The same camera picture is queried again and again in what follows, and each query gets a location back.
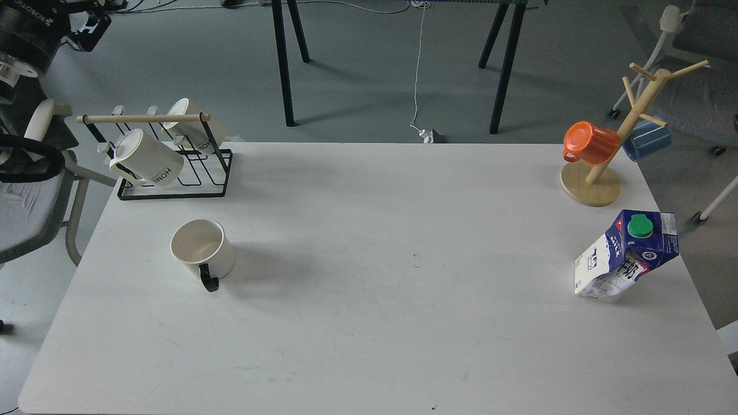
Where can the grey office chair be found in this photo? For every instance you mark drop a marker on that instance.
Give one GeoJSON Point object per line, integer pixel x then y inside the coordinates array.
{"type": "Point", "coordinates": [37, 205]}
{"type": "Point", "coordinates": [703, 104]}

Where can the white mug black handle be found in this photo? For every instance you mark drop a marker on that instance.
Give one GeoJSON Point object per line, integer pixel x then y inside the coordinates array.
{"type": "Point", "coordinates": [203, 248]}

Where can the black wire mug rack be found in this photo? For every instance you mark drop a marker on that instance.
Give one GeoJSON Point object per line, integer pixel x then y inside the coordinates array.
{"type": "Point", "coordinates": [202, 175]}

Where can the wooden mug tree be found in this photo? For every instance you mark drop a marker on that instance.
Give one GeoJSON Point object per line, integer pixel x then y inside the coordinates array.
{"type": "Point", "coordinates": [599, 186]}

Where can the black trestle leg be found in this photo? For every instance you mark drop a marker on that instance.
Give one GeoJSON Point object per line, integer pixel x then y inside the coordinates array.
{"type": "Point", "coordinates": [281, 47]}
{"type": "Point", "coordinates": [509, 56]}

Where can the white mug rear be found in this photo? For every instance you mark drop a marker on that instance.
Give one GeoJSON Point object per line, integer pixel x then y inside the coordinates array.
{"type": "Point", "coordinates": [197, 138]}

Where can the orange plastic cup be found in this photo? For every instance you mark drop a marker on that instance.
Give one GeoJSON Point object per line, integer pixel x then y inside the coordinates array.
{"type": "Point", "coordinates": [589, 143]}

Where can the power strip on floor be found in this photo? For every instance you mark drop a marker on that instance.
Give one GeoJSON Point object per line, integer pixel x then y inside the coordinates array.
{"type": "Point", "coordinates": [430, 136]}

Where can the grey office chair left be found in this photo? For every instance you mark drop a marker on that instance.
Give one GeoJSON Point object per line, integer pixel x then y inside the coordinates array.
{"type": "Point", "coordinates": [37, 205]}

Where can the blue plastic cup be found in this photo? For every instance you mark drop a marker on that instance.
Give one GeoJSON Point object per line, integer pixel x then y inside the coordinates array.
{"type": "Point", "coordinates": [645, 139]}

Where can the black trestle leg right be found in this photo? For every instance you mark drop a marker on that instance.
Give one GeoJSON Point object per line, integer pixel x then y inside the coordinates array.
{"type": "Point", "coordinates": [509, 56]}

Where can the white HOME mug front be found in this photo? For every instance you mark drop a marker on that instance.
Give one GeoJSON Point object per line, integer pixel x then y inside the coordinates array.
{"type": "Point", "coordinates": [142, 159]}

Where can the black trestle leg left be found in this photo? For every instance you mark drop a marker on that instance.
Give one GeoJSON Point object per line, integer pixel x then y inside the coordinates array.
{"type": "Point", "coordinates": [281, 47]}

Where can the blue white milk carton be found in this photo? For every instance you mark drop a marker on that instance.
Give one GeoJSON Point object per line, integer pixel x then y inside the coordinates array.
{"type": "Point", "coordinates": [636, 242]}

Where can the grey office chair right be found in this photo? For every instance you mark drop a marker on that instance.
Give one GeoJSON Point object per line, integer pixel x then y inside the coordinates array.
{"type": "Point", "coordinates": [703, 104]}

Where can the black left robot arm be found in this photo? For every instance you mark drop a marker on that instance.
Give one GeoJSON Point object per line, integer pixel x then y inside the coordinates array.
{"type": "Point", "coordinates": [33, 31]}

